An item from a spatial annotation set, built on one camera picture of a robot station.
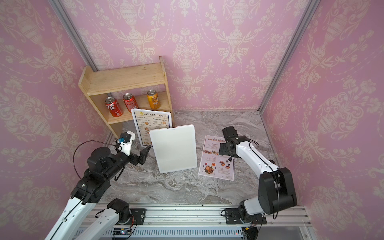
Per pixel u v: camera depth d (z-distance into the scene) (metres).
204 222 0.74
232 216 0.73
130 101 0.83
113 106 0.82
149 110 0.81
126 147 0.57
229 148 0.64
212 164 0.92
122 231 0.71
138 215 0.75
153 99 0.86
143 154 0.60
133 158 0.59
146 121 0.85
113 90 0.73
